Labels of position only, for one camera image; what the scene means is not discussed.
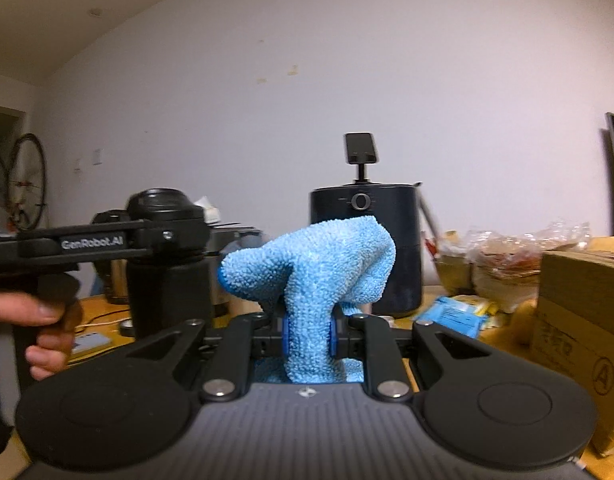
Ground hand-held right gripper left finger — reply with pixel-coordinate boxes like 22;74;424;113
127;310;290;401

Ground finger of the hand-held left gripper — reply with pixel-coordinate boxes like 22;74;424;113
132;219;210;264

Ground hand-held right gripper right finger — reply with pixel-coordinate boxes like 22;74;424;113
328;310;480;401

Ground black gradient water bottle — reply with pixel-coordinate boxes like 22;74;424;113
126;188;218;341

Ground blue microfiber cloth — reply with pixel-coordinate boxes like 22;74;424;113
219;216;396;385

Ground person's left hand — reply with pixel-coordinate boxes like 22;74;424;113
0;290;85;382

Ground tissue pack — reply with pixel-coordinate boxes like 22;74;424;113
194;195;222;226

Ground silver rice cooker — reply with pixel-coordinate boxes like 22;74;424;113
207;225;265;318

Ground bicycle wheel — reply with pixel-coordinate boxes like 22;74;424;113
7;132;48;233

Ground black electric kettle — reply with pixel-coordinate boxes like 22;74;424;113
90;210;132;306

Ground dark blue air fryer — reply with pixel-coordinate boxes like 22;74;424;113
308;183;424;318

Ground white blue power strip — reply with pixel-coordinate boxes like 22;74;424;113
69;332;112;361

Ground blue wet wipe packet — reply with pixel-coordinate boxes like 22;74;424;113
417;296;492;338

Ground white plastic tube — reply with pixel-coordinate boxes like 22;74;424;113
418;195;440;241

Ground yellow green sachets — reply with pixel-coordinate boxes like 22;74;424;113
462;295;500;317

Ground black phone stand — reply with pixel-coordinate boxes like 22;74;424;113
343;132;381;186

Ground yellow round fruit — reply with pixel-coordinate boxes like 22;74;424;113
507;300;538;346

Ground bag of flat pancakes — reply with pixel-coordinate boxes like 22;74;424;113
467;220;592;311

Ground cardboard box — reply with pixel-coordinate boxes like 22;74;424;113
529;235;614;456

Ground white cable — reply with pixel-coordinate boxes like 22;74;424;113
81;316;131;332

